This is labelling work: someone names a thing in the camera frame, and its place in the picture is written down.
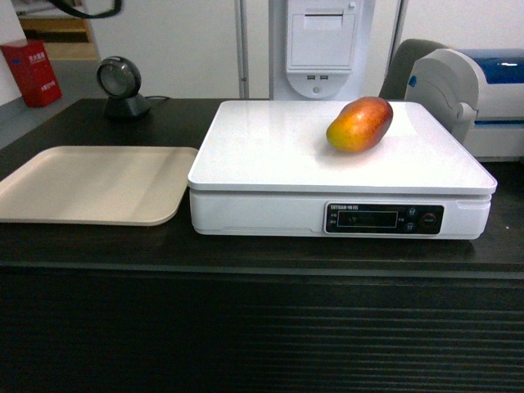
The red yellow mango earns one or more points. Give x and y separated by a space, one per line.
360 125

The white electronic scale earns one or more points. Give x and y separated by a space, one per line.
267 169

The black checkout counter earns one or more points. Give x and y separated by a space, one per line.
165 309

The white receipt printer kiosk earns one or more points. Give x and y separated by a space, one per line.
330 50

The beige plastic tray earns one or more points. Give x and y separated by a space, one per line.
124 186

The black barcode scanner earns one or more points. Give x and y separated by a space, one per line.
120 80

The grey vertical pole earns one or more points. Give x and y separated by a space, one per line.
242 48

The white blue label printer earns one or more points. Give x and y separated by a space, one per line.
477 95

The wooden shelf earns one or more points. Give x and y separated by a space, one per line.
66 38

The red fire extinguisher box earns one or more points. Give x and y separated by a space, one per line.
30 66

